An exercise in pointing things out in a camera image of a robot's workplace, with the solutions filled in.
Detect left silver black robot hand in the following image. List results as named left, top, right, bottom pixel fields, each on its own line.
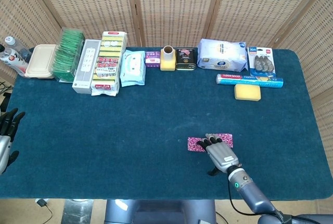
left=0, top=108, right=26, bottom=175

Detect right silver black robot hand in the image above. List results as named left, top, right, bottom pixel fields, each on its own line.
left=197, top=133, right=242, bottom=177

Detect pink glitter cloth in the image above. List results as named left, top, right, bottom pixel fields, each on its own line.
left=187, top=136, right=208, bottom=153

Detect yellow green scouring sponge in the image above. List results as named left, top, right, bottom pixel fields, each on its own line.
left=234, top=83, right=262, bottom=102

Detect blue cling wrap roll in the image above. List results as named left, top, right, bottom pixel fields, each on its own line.
left=215, top=73, right=284, bottom=89

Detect grey robot torso base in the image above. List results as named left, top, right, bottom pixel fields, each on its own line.
left=104, top=199, right=217, bottom=224

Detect bottle with black white label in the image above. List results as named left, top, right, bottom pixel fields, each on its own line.
left=0, top=44, right=29, bottom=77

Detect beige lidded food container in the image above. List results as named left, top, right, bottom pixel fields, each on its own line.
left=25, top=44, right=57, bottom=80

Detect silver metal table leg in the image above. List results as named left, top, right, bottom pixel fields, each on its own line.
left=63, top=199, right=94, bottom=224

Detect clear water bottle white cap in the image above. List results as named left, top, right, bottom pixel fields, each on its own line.
left=4, top=36, right=32, bottom=63

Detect pack of metal discs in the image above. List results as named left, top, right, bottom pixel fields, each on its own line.
left=247, top=47, right=277, bottom=77

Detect white blue tissue pack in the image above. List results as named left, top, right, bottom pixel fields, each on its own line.
left=197, top=38, right=248, bottom=73

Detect gold black luncheon meat can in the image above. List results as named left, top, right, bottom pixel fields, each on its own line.
left=175, top=47, right=197, bottom=71

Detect yellow sponge holding roll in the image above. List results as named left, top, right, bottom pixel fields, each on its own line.
left=160, top=52, right=176, bottom=72

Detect teal felt table cover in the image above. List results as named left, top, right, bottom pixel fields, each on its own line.
left=0, top=47, right=333, bottom=200

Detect clear box green tea bags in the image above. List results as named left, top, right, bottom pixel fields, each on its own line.
left=49, top=28, right=86, bottom=83

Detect white power strip box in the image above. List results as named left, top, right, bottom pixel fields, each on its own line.
left=72, top=39, right=102, bottom=95

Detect white roll with cardboard core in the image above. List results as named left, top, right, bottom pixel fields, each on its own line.
left=161, top=46, right=175, bottom=64

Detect small purple box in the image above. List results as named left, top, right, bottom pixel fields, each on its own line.
left=145, top=50, right=162, bottom=69

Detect light blue wet wipes pack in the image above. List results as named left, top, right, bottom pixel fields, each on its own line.
left=120, top=49, right=146, bottom=87

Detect yellow red snack pack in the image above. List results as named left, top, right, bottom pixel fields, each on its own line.
left=91, top=31, right=129, bottom=97

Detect woven bamboo folding screen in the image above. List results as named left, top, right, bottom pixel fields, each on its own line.
left=0, top=0, right=333, bottom=157

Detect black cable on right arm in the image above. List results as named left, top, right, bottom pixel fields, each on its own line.
left=228, top=178, right=277, bottom=215

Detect black power adapter with cable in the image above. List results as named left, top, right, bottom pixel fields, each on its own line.
left=36, top=199, right=55, bottom=219

